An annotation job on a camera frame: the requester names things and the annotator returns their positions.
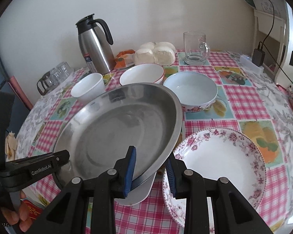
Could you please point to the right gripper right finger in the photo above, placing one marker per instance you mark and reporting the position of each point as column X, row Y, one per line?
column 232, row 213

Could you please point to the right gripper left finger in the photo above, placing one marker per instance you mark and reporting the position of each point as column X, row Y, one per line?
column 67, row 213

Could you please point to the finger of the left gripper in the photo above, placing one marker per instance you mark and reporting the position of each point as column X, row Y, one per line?
column 51, row 160

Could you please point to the round pink floral plate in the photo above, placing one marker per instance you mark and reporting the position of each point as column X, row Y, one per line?
column 224, row 152

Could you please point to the large stainless steel plate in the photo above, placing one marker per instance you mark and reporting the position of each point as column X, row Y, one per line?
column 147, row 116

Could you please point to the white square bowl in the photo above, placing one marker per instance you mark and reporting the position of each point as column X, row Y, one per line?
column 88, row 88

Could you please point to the light blue floral bowl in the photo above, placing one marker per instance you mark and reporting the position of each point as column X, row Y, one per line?
column 195, row 91

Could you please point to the strawberry pattern bowl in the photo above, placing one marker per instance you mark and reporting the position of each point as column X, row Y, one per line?
column 144, row 73

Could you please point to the person's left hand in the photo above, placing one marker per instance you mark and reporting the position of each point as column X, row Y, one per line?
column 20, row 218

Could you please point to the crumpled beige cloth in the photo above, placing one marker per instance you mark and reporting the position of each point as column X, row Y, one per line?
column 10, row 146

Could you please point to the clear drinking glass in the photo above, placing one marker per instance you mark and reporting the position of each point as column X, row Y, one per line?
column 55, row 76
column 64, row 69

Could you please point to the stainless steel thermos jug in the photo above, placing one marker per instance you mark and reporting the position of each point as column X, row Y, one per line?
column 95, row 41

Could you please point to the pink checkered tablecloth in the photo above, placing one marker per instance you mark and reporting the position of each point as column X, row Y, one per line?
column 248, row 102

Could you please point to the orange snack packet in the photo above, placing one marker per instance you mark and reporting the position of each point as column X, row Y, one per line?
column 124, row 59

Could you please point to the white power strip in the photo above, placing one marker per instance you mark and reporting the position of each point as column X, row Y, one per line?
column 246, row 62

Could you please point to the black charger plug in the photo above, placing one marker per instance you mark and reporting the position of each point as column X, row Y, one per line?
column 258, row 55

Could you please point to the bag of white buns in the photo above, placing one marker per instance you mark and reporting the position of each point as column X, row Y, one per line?
column 161, row 53

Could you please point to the clear glass mug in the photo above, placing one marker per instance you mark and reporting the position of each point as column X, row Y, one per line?
column 197, row 51

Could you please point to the white wooden shelf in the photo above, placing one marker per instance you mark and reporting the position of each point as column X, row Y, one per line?
column 278, row 45

